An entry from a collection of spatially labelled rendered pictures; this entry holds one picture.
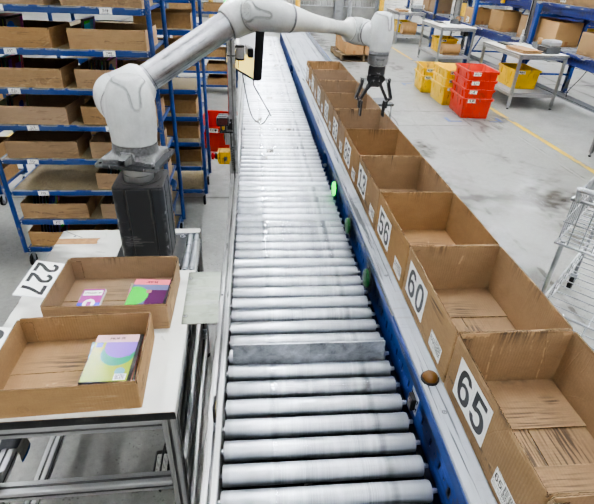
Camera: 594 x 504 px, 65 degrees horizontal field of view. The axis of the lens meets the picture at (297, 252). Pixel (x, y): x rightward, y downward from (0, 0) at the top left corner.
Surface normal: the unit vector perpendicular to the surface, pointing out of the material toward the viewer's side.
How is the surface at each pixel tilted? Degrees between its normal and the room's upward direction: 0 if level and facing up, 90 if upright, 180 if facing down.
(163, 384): 0
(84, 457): 0
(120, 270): 88
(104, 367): 0
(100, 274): 88
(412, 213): 89
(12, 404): 91
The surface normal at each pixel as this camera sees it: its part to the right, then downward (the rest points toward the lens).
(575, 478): 0.04, -0.83
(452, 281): 0.08, 0.52
